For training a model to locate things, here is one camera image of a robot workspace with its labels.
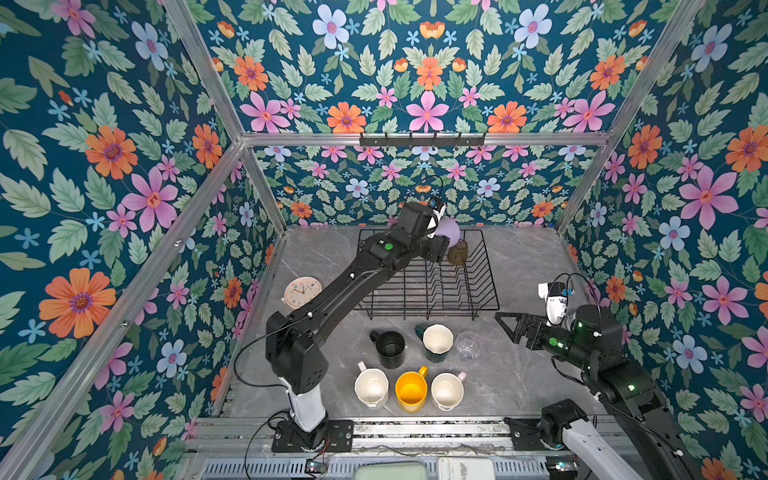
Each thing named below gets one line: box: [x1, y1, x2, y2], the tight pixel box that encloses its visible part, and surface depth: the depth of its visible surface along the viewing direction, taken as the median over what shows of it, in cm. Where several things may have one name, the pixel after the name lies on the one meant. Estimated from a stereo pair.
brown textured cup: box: [447, 239, 468, 266], surface depth 104 cm
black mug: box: [369, 330, 405, 370], surface depth 86 cm
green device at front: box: [353, 461, 428, 480], surface depth 67 cm
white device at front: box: [437, 457, 495, 480], surface depth 70 cm
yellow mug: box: [395, 365, 428, 413], surface depth 76 cm
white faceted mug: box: [354, 361, 389, 408], surface depth 76 cm
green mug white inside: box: [415, 323, 454, 363], surface depth 84 cm
